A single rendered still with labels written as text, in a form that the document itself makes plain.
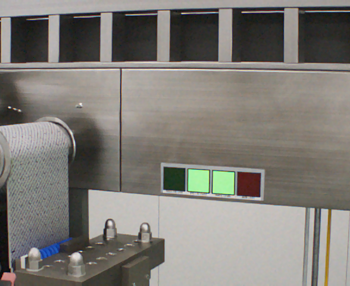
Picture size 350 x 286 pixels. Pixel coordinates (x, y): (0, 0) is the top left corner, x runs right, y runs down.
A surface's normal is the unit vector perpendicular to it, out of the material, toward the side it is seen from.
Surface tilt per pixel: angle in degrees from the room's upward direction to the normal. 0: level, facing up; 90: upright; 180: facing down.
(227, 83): 90
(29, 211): 90
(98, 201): 90
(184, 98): 90
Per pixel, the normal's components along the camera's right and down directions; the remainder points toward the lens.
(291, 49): -0.39, 0.09
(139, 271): 0.92, 0.05
